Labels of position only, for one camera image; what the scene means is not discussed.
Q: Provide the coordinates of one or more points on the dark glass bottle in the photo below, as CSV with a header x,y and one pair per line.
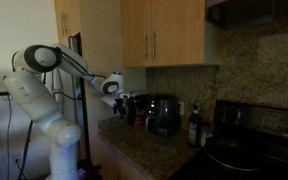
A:
x,y
194,126

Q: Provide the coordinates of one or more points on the beige cabinet above refrigerator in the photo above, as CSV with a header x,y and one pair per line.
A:
x,y
67,16

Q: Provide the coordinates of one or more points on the stainless steel refrigerator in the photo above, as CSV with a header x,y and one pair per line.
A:
x,y
69,126

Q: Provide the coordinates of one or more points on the small pale container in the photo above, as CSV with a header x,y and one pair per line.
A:
x,y
204,137

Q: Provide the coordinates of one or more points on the black kitchen stove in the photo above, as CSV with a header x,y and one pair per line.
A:
x,y
267,123

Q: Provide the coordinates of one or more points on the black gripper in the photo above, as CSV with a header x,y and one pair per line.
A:
x,y
121,104

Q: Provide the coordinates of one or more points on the black coffee machine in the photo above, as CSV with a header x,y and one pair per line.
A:
x,y
138,108

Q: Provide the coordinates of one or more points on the granite countertop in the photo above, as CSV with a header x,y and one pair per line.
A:
x,y
117,163

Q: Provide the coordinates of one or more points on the wide beige cabinet door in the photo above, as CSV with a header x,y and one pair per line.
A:
x,y
179,31

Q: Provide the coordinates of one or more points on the narrow beige cabinet door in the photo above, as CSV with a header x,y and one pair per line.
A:
x,y
134,31

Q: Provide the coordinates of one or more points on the beige wall cabinet body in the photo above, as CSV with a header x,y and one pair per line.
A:
x,y
212,46

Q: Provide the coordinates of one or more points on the white wall outlet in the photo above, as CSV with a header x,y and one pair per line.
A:
x,y
182,108

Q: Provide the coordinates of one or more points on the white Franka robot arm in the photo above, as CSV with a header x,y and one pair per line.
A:
x,y
34,96

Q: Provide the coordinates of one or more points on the black frying pan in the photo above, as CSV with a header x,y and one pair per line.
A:
x,y
234,155

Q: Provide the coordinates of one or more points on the dark range hood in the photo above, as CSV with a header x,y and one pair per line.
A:
x,y
247,13

